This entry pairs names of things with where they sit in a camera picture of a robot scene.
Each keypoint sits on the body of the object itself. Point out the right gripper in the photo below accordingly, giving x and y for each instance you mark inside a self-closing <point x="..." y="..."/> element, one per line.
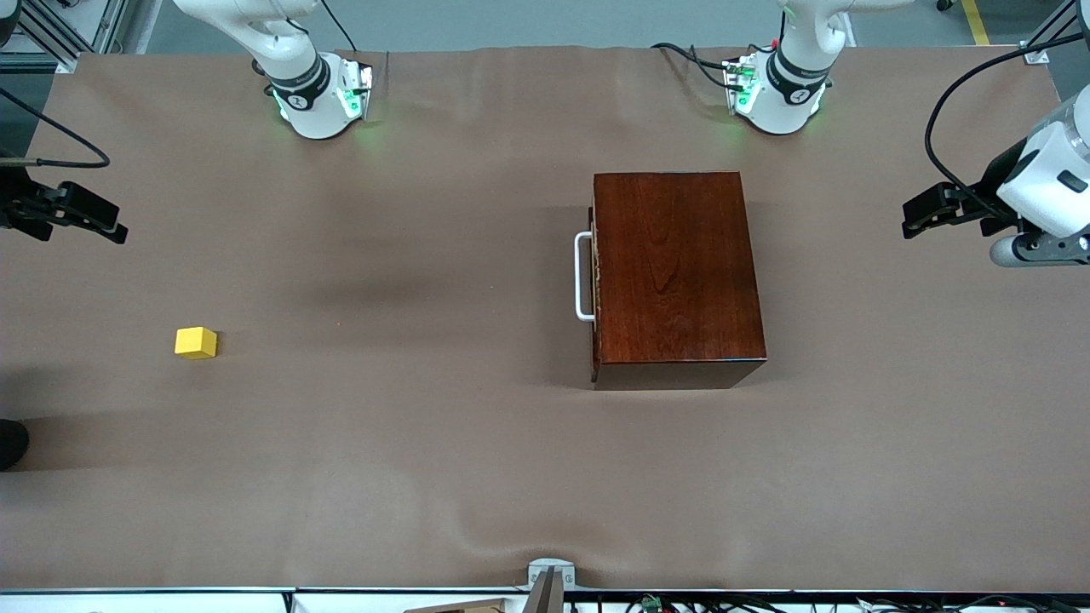
<point x="17" y="207"/>

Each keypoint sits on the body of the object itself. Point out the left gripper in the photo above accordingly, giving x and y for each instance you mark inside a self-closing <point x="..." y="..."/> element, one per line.
<point x="994" y="184"/>

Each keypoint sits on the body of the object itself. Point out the yellow block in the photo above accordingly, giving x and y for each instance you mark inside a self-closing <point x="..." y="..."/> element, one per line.
<point x="196" y="342"/>

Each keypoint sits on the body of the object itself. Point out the wooden drawer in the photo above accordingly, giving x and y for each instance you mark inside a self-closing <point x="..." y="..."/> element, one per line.
<point x="592" y="340"/>

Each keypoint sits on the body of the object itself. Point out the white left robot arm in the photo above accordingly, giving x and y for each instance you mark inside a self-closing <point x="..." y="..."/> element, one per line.
<point x="796" y="89"/>

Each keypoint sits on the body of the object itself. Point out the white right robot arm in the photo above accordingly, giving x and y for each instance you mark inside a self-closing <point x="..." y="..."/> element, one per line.
<point x="298" y="94"/>

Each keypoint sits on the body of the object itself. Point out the black round object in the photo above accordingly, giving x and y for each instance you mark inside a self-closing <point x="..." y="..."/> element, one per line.
<point x="10" y="444"/>

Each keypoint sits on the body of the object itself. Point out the dark brown wooden cabinet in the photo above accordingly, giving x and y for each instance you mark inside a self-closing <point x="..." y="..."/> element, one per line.
<point x="673" y="272"/>

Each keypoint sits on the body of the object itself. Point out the brown table mat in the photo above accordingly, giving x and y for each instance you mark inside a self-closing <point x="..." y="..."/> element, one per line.
<point x="341" y="468"/>

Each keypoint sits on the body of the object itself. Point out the brown cardboard piece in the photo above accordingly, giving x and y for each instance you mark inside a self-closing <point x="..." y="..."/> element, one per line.
<point x="464" y="607"/>

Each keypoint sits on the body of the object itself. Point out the aluminium frame profile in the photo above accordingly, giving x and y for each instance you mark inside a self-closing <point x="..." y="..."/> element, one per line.
<point x="1043" y="47"/>
<point x="77" y="30"/>

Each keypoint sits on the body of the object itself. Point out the grey metal bracket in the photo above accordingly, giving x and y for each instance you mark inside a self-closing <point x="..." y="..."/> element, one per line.
<point x="551" y="569"/>

